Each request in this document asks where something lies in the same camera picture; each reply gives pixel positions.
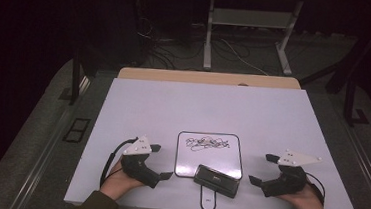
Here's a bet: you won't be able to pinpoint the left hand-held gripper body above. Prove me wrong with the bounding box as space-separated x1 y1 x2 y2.
119 133 165 190

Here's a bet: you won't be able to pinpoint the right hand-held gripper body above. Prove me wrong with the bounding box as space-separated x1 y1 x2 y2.
260 147 324 202

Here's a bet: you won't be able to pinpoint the black whiteboard eraser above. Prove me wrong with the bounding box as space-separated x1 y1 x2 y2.
191 162 242 200

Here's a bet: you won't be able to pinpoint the small whiteboard with handle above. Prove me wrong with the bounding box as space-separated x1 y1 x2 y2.
170 129 247 209

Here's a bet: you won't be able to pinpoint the person's left hand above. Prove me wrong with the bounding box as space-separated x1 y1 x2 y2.
98 157 147 203

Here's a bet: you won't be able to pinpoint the person's right hand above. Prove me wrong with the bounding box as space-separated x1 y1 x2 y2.
276 179 331 209

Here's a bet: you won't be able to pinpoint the white table board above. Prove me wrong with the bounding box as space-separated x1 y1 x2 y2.
62 71 371 209

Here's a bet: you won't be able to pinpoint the wooden table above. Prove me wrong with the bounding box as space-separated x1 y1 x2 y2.
116 63 303 94

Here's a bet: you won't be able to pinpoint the black metal stand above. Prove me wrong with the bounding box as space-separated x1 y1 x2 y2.
57 49 93 108
294 2 371 129

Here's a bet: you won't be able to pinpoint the white metal stand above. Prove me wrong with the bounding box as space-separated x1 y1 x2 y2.
201 0 305 78

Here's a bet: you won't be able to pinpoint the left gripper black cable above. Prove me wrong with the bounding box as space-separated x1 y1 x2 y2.
99 133 139 192

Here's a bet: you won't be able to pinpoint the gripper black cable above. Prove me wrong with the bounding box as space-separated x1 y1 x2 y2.
302 171 329 208
99 133 139 192

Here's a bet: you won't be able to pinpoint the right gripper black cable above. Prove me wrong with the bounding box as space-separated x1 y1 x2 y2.
302 171 329 208

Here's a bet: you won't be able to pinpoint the black floor socket frame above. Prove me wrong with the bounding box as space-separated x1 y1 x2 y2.
61 116 92 145

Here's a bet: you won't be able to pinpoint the black floor cables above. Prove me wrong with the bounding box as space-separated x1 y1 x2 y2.
131 14 208 74

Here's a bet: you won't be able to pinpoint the white floor cable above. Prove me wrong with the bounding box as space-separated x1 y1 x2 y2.
215 36 274 77

